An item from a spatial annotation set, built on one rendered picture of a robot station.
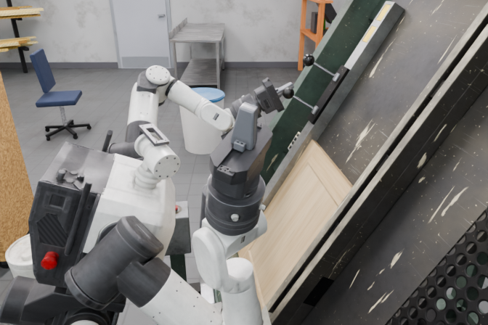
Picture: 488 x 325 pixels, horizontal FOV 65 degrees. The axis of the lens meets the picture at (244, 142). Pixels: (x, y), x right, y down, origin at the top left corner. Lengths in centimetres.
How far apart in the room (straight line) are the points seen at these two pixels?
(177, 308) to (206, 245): 19
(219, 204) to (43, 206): 45
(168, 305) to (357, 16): 111
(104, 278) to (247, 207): 32
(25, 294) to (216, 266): 64
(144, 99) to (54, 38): 747
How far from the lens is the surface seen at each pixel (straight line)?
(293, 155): 125
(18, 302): 116
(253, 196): 56
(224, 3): 778
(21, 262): 247
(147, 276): 75
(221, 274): 64
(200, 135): 402
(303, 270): 97
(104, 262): 74
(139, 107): 120
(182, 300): 77
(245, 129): 49
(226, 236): 62
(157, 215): 85
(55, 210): 89
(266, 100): 125
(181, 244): 160
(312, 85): 144
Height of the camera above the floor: 180
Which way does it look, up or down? 24 degrees down
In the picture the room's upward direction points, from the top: straight up
